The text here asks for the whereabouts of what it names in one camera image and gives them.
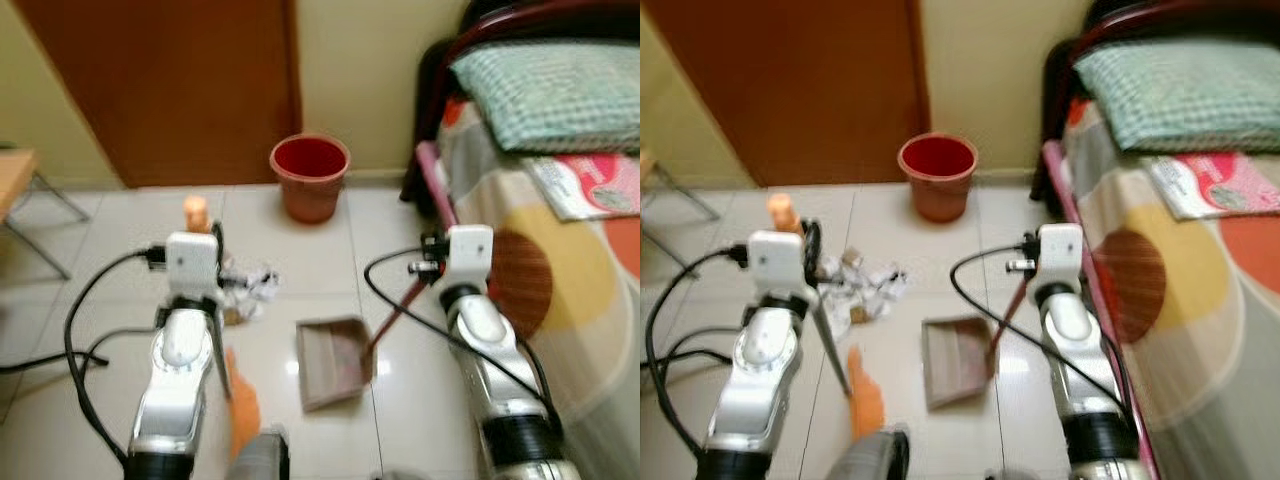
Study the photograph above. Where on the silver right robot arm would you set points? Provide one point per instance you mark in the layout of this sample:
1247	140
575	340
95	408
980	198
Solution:
495	370
1080	370

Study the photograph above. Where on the brown wooden door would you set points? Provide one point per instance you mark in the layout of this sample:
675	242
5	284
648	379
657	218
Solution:
790	80
160	80

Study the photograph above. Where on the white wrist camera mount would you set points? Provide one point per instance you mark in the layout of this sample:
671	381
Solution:
1060	250
191	262
469	252
775	260

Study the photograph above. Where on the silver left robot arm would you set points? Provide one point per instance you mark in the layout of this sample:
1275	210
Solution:
175	385
755	385

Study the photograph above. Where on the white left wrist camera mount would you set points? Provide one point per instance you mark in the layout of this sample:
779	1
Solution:
775	260
191	262

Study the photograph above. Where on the orange broom with grey shaft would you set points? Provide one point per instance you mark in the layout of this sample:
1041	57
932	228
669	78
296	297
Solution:
866	395
243	405

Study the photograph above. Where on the crumpled white paper litter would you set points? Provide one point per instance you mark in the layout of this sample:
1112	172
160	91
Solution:
255	285
875	283

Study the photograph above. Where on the bed with circle patterned sheet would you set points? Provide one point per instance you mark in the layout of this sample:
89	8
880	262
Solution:
570	290
1190	300

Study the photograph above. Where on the pink printed magazine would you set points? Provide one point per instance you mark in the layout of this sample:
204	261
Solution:
1215	185
590	185

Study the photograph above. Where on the dark wooden bed headboard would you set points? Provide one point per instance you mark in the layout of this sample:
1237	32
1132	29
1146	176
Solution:
1065	75
440	80

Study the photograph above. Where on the green checked pillow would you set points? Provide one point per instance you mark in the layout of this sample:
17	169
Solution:
550	95
1180	95

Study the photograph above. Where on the red plastic bucket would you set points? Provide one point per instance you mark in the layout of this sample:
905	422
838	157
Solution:
938	175
310	175

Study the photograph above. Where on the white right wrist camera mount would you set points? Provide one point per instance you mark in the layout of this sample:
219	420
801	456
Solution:
1060	250
469	252

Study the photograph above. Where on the grey robot leg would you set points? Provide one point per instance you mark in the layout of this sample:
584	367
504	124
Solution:
868	455
262	455

